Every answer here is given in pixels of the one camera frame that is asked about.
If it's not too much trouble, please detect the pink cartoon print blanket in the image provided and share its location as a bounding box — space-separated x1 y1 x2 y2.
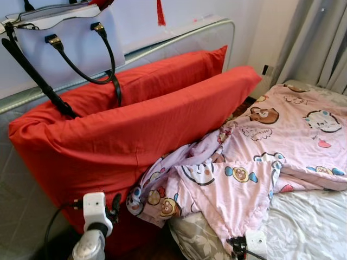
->
126 82 347 255

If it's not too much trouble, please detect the red covered cushion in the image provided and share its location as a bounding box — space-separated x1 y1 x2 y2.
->
54 45 229 117
8 66 263 256

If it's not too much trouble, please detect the bed with floral sheet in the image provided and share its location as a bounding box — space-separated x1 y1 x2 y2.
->
168 80 347 260

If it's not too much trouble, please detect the red tassel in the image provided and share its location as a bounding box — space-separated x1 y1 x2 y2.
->
156 0 167 27

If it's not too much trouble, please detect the grey curtain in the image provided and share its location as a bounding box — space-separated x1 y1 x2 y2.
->
269 0 347 94

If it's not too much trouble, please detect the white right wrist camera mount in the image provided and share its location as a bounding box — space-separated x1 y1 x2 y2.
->
245 231 268 260

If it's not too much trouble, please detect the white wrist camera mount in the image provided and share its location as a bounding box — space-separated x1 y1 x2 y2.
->
82 191 114 238
245 231 268 260

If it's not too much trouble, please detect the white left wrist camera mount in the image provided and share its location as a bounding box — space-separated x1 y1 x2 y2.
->
82 191 114 238

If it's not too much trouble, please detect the lavender handbag with black handles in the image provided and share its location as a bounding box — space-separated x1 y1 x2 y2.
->
0 0 126 119

